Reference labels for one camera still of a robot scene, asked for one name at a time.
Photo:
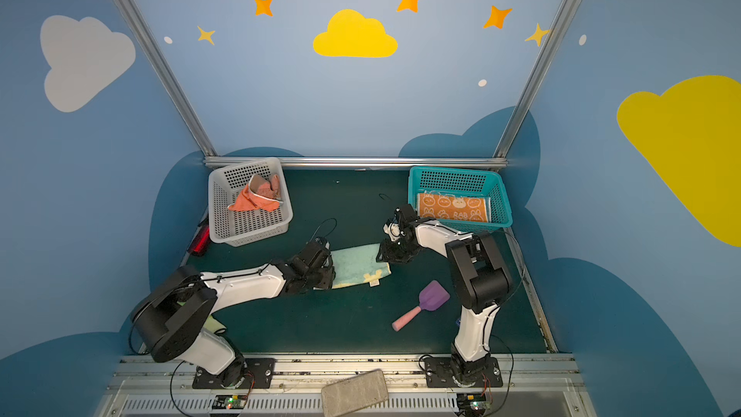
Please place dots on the yellow teal towel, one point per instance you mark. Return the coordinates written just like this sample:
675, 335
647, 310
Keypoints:
358, 266

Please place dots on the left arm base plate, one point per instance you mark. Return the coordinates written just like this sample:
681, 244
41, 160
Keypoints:
260, 372

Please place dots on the orange bunny pattern towel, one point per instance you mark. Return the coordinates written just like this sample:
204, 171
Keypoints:
459, 208

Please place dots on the pink red towel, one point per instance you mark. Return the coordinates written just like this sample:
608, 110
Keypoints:
259, 194

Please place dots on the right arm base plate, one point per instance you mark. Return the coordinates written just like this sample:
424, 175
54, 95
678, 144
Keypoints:
440, 372

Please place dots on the white plastic basket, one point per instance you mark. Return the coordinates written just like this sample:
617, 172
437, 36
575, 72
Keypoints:
240, 227

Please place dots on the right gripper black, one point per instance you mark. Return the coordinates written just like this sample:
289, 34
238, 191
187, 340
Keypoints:
391, 241

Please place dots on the left green circuit board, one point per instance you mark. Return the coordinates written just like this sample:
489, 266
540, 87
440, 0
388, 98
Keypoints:
230, 402

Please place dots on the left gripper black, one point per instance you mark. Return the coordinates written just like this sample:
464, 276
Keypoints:
324, 269

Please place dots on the teal plastic basket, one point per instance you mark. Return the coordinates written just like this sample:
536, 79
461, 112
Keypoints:
468, 183

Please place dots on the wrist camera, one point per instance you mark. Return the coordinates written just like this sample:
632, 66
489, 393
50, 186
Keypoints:
316, 252
399, 221

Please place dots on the purple pink toy scoop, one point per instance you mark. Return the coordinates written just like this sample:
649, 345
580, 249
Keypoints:
431, 298

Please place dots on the grey sponge block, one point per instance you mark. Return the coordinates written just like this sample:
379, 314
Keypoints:
353, 394

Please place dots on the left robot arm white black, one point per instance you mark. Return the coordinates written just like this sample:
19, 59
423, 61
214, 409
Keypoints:
171, 320

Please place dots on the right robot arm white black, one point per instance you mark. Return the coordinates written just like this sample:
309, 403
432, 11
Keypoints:
481, 280

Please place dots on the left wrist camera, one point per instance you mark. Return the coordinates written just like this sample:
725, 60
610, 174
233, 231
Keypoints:
316, 252

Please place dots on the right green circuit board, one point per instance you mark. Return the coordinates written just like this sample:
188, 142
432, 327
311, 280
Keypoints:
472, 405

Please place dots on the green circuit board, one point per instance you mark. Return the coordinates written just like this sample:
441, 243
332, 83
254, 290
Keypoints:
230, 402
472, 405

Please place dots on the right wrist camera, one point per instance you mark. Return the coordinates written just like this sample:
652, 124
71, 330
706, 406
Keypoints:
399, 221

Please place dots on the green work glove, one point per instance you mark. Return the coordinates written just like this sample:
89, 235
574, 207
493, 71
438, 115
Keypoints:
214, 326

